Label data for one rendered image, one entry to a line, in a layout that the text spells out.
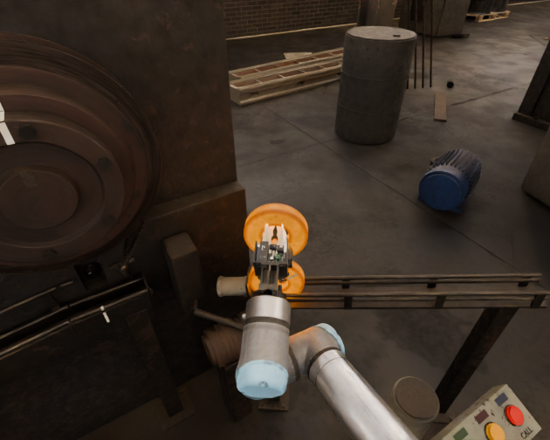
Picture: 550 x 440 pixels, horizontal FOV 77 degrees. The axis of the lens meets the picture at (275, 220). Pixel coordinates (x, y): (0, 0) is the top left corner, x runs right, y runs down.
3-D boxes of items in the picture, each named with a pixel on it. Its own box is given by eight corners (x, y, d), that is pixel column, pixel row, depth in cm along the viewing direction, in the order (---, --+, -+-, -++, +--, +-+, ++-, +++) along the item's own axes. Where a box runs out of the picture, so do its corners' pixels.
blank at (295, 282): (272, 299, 108) (271, 307, 106) (239, 269, 101) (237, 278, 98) (314, 280, 102) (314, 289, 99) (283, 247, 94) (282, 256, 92)
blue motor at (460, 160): (409, 207, 246) (422, 164, 225) (437, 174, 281) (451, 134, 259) (454, 224, 231) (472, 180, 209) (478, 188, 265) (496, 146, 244)
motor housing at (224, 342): (215, 401, 142) (196, 323, 109) (262, 374, 151) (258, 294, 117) (228, 431, 133) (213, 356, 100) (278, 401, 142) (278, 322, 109)
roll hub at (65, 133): (-14, 268, 67) (-116, 130, 49) (135, 221, 78) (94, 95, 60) (-16, 287, 63) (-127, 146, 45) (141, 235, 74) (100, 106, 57)
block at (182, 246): (173, 291, 115) (158, 237, 100) (196, 282, 118) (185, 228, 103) (184, 314, 108) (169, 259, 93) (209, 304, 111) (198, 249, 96)
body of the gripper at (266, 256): (290, 239, 74) (287, 292, 67) (290, 258, 81) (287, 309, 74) (254, 237, 74) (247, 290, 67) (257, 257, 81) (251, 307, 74)
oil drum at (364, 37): (321, 127, 351) (330, 28, 295) (366, 116, 375) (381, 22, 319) (361, 151, 311) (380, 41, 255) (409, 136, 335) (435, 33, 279)
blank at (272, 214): (239, 205, 83) (237, 213, 81) (305, 200, 81) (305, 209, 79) (250, 252, 93) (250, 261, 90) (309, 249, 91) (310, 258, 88)
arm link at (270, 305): (290, 333, 72) (244, 330, 72) (291, 310, 75) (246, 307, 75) (290, 317, 64) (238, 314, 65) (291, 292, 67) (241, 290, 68)
